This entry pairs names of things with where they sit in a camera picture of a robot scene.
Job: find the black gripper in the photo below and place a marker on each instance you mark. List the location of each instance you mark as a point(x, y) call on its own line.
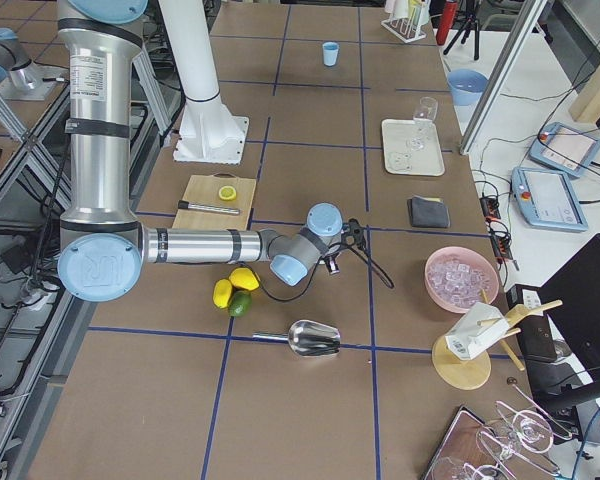
point(333, 263)

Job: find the light blue plastic cup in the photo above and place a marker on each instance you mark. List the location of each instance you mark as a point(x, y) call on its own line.
point(330, 53)

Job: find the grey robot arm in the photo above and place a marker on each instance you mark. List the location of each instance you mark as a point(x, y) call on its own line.
point(103, 244)
point(21, 78)

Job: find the steel ice scoop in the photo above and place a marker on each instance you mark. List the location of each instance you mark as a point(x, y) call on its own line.
point(307, 338)

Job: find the pink bowl of ice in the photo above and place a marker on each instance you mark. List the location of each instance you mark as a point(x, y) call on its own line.
point(457, 277)

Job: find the blue bowl with fork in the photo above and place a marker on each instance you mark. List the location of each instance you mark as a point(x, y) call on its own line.
point(466, 86)

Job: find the yellow lemon front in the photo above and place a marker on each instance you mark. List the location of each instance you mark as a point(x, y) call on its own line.
point(243, 278)

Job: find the yellow lemon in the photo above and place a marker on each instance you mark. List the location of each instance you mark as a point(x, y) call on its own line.
point(222, 293)
point(243, 278)

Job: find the green avocado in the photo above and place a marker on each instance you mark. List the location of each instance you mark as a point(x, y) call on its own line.
point(239, 303)

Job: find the grey yellow folded cloth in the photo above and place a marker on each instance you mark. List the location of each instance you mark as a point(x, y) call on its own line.
point(427, 213)

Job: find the yellow lemon back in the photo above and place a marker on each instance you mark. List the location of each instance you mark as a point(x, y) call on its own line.
point(222, 293)

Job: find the half lemon slice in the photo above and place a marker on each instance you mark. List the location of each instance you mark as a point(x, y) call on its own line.
point(227, 193)

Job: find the cream bear tray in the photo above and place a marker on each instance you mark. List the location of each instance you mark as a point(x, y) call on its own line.
point(399, 159)

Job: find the wooden cutting board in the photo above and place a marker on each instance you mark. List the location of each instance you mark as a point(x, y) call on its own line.
point(204, 190)

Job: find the white paper carton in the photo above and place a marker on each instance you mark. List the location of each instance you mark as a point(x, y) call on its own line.
point(477, 330)

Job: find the round wooden stand base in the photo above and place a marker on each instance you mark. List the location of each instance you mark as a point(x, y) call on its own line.
point(472, 374)

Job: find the clear wine glass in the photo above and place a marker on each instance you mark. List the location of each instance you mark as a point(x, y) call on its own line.
point(423, 117)

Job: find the near teach pendant tablet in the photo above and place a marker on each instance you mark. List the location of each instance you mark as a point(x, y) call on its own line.
point(547, 200)

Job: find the teach pendant tablet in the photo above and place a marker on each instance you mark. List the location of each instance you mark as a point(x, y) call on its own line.
point(563, 148)
point(547, 200)

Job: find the black monitor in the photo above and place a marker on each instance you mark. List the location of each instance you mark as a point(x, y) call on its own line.
point(577, 285)

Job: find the glasses on tray corner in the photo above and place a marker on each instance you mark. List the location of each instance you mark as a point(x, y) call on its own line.
point(513, 445)

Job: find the far teach pendant tablet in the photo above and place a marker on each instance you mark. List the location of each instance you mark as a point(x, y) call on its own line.
point(563, 148)

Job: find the red cylinder bottle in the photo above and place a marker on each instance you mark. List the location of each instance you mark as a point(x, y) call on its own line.
point(446, 21)

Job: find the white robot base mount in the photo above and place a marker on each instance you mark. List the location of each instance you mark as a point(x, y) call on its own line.
point(209, 133)

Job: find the white wire cup rack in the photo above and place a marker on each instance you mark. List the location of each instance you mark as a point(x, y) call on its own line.
point(407, 19)

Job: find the aluminium frame post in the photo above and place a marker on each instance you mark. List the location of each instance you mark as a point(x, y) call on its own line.
point(522, 29)

